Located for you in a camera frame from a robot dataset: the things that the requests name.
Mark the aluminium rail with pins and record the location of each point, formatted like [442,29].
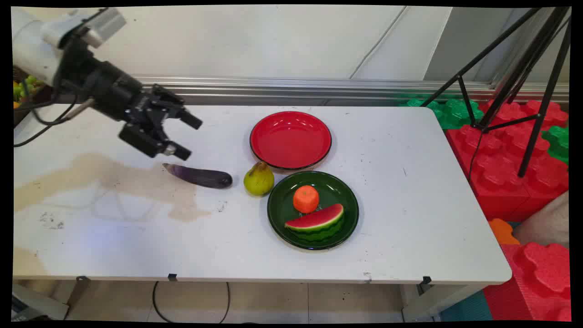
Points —
[319,89]

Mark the purple toy eggplant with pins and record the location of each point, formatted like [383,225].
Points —
[200,176]

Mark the yellow-green toy pear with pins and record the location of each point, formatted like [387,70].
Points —
[258,181]

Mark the black tripod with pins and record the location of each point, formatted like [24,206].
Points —
[530,59]

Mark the orange foam piece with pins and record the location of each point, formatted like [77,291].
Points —
[502,231]

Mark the orange toy mandarin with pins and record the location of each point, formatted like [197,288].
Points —
[305,199]

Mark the green foam block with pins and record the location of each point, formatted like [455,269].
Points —
[559,143]
[453,114]

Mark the large red foam block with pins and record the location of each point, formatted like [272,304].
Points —
[496,168]

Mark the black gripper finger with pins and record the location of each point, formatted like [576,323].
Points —
[150,141]
[175,109]

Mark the basket of toy fruit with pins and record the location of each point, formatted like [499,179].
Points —
[25,91]

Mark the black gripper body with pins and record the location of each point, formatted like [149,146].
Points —
[114,93]

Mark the green plate with black rim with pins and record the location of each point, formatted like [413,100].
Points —
[282,207]

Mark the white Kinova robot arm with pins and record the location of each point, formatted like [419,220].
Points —
[27,45]

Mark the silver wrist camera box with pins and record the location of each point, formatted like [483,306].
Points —
[98,25]

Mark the toy watermelon slice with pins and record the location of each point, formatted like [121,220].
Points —
[316,225]

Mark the red plate with black rim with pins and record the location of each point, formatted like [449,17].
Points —
[290,140]

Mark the white table leg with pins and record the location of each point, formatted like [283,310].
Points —
[432,303]

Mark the black table edge clip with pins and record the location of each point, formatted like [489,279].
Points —
[172,277]
[82,279]
[426,280]

